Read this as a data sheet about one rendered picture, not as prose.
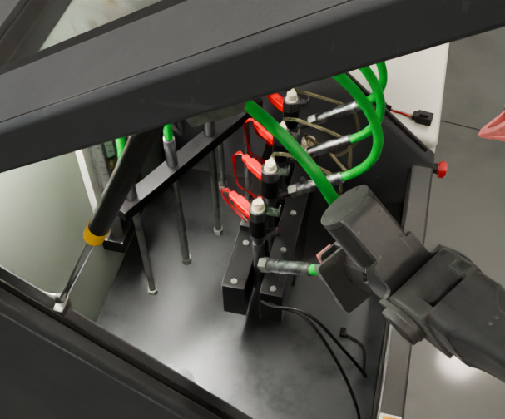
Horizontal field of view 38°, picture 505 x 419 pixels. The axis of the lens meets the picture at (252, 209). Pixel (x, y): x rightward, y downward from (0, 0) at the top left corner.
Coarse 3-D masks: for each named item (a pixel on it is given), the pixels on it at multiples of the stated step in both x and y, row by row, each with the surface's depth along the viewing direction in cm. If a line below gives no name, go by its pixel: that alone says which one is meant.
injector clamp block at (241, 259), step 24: (312, 192) 134; (288, 216) 125; (240, 240) 122; (288, 240) 121; (240, 264) 118; (240, 288) 116; (264, 288) 116; (288, 288) 121; (240, 312) 121; (264, 312) 119
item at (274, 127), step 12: (252, 108) 78; (264, 120) 78; (276, 132) 78; (288, 132) 78; (120, 144) 102; (288, 144) 78; (300, 156) 78; (312, 168) 78; (324, 180) 79; (324, 192) 79; (312, 264) 92
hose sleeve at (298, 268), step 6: (270, 264) 97; (276, 264) 97; (282, 264) 96; (288, 264) 95; (294, 264) 94; (300, 264) 93; (306, 264) 93; (270, 270) 98; (276, 270) 97; (282, 270) 96; (288, 270) 95; (294, 270) 94; (300, 270) 93; (306, 270) 92; (312, 276) 93
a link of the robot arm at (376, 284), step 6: (372, 270) 72; (372, 276) 72; (378, 276) 71; (372, 282) 73; (378, 282) 71; (372, 288) 73; (378, 288) 72; (384, 288) 70; (378, 294) 73; (384, 294) 71
